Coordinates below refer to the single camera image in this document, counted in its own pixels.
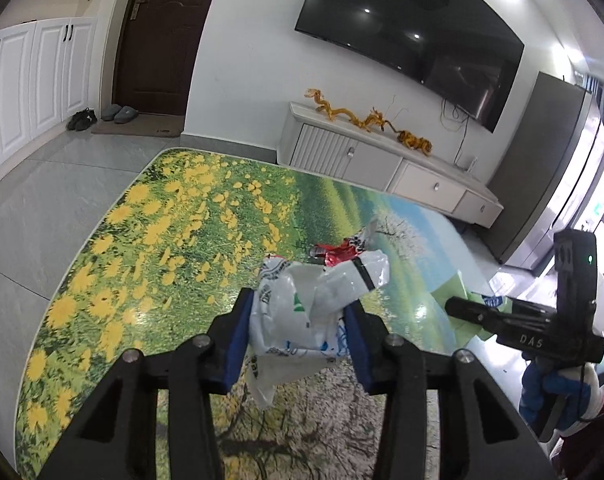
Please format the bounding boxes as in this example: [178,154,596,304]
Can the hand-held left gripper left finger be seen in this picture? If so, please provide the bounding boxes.
[41,287,255,480]

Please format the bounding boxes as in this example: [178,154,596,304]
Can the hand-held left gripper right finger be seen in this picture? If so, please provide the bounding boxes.
[343,305,557,480]

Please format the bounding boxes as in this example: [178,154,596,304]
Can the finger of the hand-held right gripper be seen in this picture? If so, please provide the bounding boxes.
[444,296,513,333]

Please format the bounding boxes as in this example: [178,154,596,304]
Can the light green plastic bag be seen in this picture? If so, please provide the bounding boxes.
[428,269,512,350]

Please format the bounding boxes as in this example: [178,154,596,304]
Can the white green-print plastic bag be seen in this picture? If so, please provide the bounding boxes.
[245,249,390,408]

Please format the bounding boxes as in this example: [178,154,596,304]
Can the red white wrapper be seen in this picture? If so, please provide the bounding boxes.
[309,220,383,266]

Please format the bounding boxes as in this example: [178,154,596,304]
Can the person's right hand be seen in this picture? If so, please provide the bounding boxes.
[518,355,604,443]

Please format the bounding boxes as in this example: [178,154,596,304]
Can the landscape printed table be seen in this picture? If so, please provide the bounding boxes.
[14,147,562,480]

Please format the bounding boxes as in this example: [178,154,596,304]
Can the grey refrigerator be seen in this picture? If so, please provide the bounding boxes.
[484,71,604,277]

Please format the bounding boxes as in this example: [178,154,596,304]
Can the golden tiger figurine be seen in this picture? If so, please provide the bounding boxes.
[397,130,435,154]

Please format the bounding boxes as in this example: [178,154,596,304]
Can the blue curtain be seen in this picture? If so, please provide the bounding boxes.
[579,74,604,121]

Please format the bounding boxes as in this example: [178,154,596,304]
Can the white television cabinet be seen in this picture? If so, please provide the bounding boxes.
[277,101,504,228]

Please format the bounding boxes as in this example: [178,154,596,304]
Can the brown doormat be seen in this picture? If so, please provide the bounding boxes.
[91,114,185,137]

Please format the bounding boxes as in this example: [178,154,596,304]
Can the golden dragon figurine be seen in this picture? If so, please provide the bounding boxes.
[303,88,397,133]

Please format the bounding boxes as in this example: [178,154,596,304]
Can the dark brown door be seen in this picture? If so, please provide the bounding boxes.
[113,0,227,110]

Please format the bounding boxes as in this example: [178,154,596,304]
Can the white built-in cabinet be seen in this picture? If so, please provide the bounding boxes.
[0,0,118,188]

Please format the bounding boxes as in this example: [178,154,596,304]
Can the black television cable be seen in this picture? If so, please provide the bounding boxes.
[442,100,475,166]

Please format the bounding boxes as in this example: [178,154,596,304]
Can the black wall television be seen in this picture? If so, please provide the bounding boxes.
[294,0,526,133]

